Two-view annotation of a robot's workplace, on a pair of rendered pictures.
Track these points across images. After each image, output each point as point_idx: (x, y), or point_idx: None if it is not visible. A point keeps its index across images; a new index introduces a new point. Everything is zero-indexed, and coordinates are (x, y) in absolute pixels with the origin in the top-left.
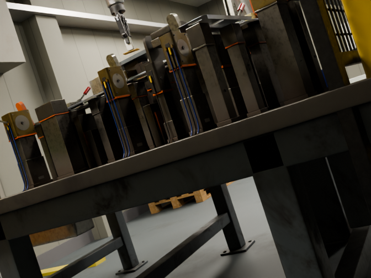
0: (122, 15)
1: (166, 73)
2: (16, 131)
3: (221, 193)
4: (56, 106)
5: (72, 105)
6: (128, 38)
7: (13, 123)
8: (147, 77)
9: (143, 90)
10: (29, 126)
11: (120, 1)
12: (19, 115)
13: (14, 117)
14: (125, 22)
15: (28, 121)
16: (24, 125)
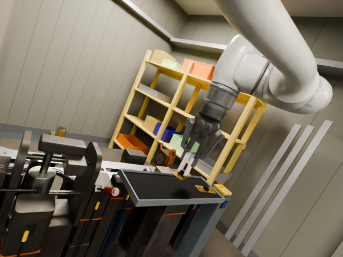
0: (211, 122)
1: None
2: (154, 159)
3: None
4: (124, 153)
5: (135, 164)
6: (184, 156)
7: (156, 155)
8: (72, 177)
9: (65, 181)
10: (160, 164)
11: (205, 98)
12: (161, 154)
13: (158, 152)
14: (203, 133)
15: (162, 161)
16: (158, 160)
